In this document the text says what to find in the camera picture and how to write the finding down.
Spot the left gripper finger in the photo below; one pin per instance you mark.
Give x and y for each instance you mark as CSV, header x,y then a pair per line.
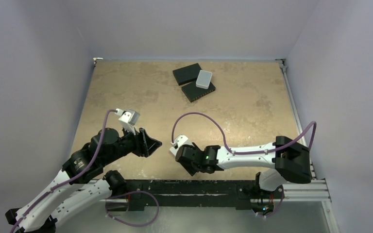
x,y
148,151
148,141

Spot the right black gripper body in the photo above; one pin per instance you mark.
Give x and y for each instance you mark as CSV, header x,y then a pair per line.
x,y
186,156

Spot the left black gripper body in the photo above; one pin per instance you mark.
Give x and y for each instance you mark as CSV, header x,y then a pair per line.
x,y
132,143

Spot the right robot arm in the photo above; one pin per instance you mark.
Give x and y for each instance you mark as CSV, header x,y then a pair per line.
x,y
285,160

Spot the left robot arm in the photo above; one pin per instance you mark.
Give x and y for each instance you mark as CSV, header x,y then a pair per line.
x,y
82,181

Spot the black base bar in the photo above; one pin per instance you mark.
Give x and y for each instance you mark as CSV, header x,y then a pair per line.
x,y
238,194

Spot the black box front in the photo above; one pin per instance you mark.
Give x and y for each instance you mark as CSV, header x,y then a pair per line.
x,y
193,93

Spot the black box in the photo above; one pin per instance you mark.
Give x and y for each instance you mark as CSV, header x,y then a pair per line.
x,y
193,93
187,74

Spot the black box rear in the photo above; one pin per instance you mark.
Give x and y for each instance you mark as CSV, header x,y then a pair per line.
x,y
187,74

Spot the white plastic box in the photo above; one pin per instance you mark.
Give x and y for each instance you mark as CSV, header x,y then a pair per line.
x,y
204,79

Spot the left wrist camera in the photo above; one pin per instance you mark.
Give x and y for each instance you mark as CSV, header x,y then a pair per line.
x,y
128,119

